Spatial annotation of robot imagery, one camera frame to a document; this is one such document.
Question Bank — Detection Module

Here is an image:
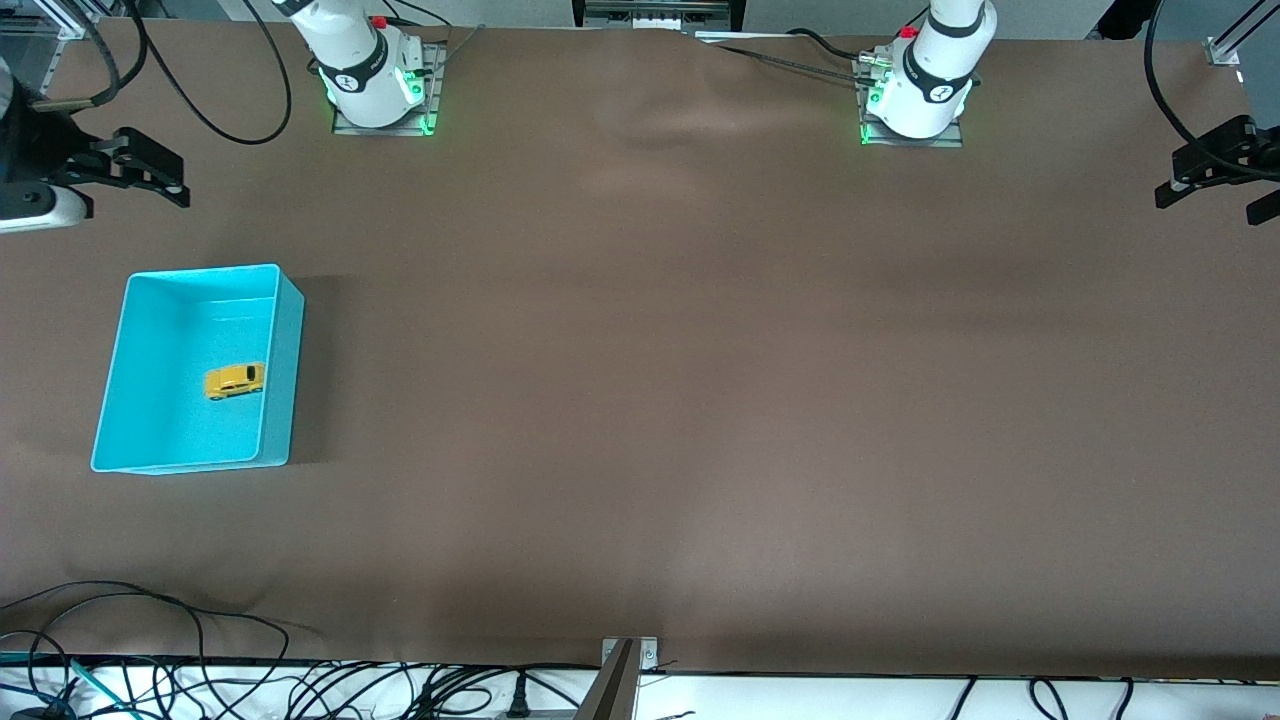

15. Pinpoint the yellow beetle toy car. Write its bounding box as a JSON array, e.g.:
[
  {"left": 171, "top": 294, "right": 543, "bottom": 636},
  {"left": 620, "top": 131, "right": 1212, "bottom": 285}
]
[{"left": 204, "top": 362, "right": 267, "bottom": 402}]

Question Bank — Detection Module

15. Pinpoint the teal plastic bin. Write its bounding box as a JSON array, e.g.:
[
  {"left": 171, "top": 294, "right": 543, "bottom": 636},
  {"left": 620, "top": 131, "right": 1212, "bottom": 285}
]
[{"left": 90, "top": 264, "right": 305, "bottom": 475}]

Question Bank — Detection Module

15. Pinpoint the black equipment box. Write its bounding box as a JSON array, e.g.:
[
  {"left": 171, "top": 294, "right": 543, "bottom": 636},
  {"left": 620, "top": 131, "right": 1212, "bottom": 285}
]
[{"left": 572, "top": 0, "right": 739, "bottom": 33}]

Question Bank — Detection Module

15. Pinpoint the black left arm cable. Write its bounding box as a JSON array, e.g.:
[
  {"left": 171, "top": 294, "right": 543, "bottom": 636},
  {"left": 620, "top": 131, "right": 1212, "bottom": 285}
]
[{"left": 1144, "top": 0, "right": 1280, "bottom": 183}]

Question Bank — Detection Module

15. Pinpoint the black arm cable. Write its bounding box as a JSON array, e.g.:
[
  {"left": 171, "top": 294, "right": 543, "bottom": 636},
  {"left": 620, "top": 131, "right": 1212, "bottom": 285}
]
[
  {"left": 1144, "top": 0, "right": 1280, "bottom": 183},
  {"left": 85, "top": 0, "right": 294, "bottom": 147}
]

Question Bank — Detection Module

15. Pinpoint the aluminium frame corner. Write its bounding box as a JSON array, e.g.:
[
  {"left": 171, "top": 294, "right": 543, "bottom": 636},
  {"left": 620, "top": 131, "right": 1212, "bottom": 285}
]
[{"left": 1205, "top": 0, "right": 1280, "bottom": 67}]

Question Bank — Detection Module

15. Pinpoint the aluminium frame post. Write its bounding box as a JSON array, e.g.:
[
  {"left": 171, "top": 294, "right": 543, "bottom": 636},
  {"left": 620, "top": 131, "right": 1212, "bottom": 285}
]
[{"left": 0, "top": 0, "right": 101, "bottom": 41}]

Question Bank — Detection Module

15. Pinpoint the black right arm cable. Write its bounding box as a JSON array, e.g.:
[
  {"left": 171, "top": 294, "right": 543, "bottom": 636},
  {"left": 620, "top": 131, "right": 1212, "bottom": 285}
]
[{"left": 85, "top": 0, "right": 294, "bottom": 147}]

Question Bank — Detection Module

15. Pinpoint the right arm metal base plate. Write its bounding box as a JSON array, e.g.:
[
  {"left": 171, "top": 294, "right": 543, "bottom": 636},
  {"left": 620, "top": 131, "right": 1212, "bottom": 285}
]
[{"left": 332, "top": 42, "right": 448, "bottom": 137}]

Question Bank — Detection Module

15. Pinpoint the long black floor cable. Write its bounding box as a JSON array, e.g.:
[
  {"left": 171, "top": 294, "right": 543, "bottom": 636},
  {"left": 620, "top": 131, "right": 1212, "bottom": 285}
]
[{"left": 0, "top": 580, "right": 301, "bottom": 696}]

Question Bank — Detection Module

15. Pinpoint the thick black table cable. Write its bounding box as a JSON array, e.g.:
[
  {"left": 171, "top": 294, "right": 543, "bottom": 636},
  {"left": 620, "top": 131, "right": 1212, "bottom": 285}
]
[{"left": 788, "top": 27, "right": 877, "bottom": 67}]

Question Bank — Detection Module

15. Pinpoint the thin black table cable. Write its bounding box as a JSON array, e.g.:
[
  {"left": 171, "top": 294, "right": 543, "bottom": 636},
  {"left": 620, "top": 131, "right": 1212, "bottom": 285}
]
[{"left": 712, "top": 44, "right": 871, "bottom": 83}]

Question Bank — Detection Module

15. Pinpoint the teal cable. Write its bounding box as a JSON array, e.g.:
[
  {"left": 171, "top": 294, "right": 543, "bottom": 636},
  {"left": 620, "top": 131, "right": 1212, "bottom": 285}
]
[{"left": 0, "top": 652, "right": 137, "bottom": 720}]

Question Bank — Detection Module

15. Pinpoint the black looped cable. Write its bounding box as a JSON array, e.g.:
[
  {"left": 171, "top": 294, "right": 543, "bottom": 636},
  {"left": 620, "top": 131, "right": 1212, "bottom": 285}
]
[{"left": 1029, "top": 678, "right": 1073, "bottom": 720}]

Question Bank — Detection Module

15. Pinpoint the aluminium profile bracket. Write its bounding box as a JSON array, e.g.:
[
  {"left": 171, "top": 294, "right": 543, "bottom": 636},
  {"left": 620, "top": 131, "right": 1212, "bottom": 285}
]
[{"left": 575, "top": 636, "right": 661, "bottom": 720}]

